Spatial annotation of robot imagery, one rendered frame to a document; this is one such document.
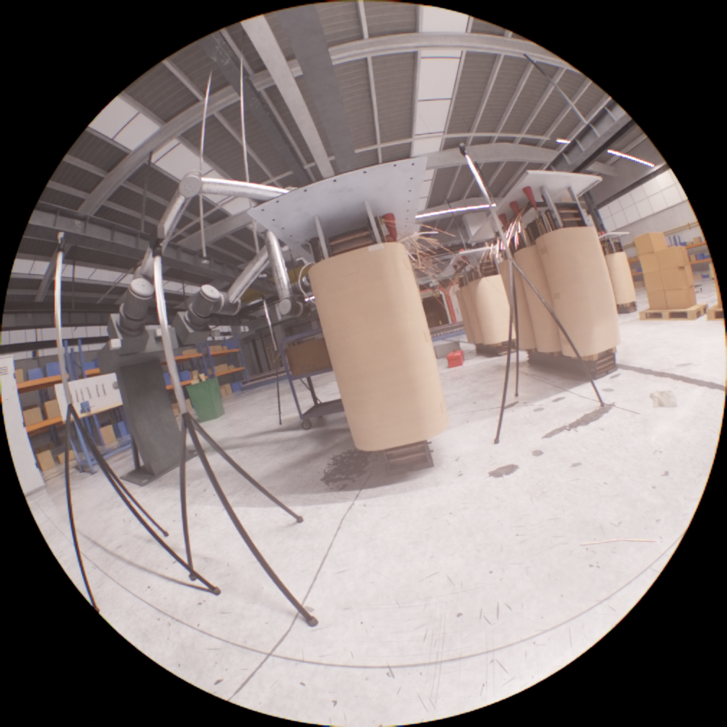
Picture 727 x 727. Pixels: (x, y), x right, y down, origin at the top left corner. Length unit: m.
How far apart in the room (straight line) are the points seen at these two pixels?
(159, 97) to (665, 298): 13.41
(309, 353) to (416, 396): 1.49
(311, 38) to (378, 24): 6.35
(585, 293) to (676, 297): 2.97
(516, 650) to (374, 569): 0.51
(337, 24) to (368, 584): 10.65
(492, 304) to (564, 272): 1.91
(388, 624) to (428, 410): 0.83
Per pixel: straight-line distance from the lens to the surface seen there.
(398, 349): 1.05
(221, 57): 6.59
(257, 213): 1.21
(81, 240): 7.43
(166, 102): 11.20
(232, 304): 2.54
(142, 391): 2.84
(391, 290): 1.07
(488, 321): 3.79
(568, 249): 2.12
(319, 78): 4.75
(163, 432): 2.89
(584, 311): 2.10
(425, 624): 0.76
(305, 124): 9.99
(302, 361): 2.44
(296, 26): 4.28
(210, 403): 5.50
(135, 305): 1.99
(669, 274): 4.87
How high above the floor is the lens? 0.69
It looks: 5 degrees down
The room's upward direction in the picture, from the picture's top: 15 degrees counter-clockwise
